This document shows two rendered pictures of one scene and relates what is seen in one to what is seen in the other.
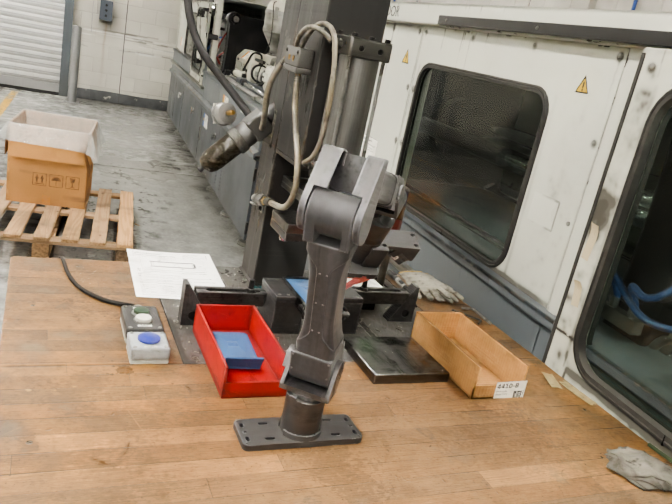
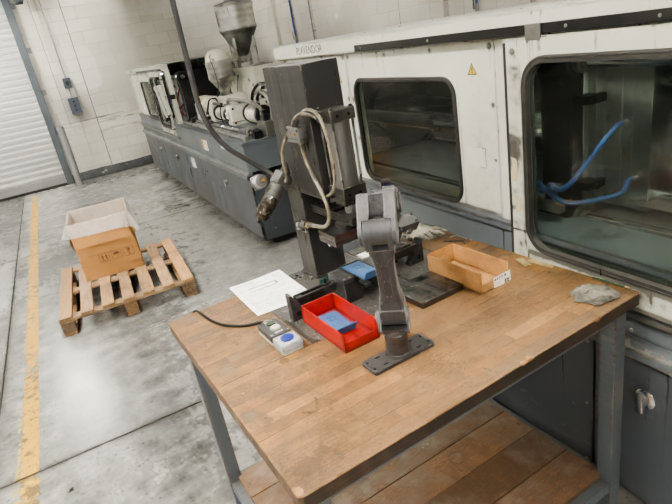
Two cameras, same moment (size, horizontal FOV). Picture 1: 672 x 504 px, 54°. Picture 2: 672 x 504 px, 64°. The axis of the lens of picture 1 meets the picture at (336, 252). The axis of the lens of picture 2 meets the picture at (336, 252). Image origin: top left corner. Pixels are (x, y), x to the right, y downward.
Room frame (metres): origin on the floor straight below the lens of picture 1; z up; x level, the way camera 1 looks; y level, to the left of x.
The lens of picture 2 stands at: (-0.31, 0.15, 1.73)
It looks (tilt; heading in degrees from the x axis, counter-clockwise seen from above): 22 degrees down; 358
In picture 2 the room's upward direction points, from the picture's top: 10 degrees counter-clockwise
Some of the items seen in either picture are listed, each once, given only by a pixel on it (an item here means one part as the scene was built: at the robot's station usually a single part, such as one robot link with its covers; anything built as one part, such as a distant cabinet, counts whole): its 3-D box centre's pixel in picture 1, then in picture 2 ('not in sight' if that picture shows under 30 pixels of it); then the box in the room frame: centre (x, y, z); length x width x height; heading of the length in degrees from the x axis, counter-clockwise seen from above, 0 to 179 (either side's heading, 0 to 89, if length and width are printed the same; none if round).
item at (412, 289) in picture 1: (401, 302); (413, 251); (1.49, -0.18, 0.95); 0.06 x 0.03 x 0.09; 116
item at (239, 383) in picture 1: (239, 347); (338, 320); (1.11, 0.14, 0.93); 0.25 x 0.12 x 0.06; 26
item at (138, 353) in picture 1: (147, 353); (289, 346); (1.07, 0.30, 0.90); 0.07 x 0.07 x 0.06; 26
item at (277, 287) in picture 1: (312, 290); (360, 267); (1.35, 0.03, 0.98); 0.20 x 0.10 x 0.01; 116
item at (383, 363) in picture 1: (394, 358); (426, 288); (1.24, -0.16, 0.91); 0.17 x 0.16 x 0.02; 116
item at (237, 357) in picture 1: (236, 345); (335, 320); (1.14, 0.15, 0.92); 0.15 x 0.07 x 0.03; 23
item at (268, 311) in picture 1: (309, 308); (362, 279); (1.35, 0.03, 0.94); 0.20 x 0.10 x 0.07; 116
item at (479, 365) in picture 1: (466, 353); (467, 267); (1.30, -0.32, 0.93); 0.25 x 0.13 x 0.08; 26
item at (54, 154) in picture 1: (54, 157); (106, 237); (4.31, 1.98, 0.40); 0.67 x 0.60 x 0.50; 18
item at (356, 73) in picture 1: (345, 111); (340, 155); (1.35, 0.04, 1.37); 0.11 x 0.09 x 0.30; 116
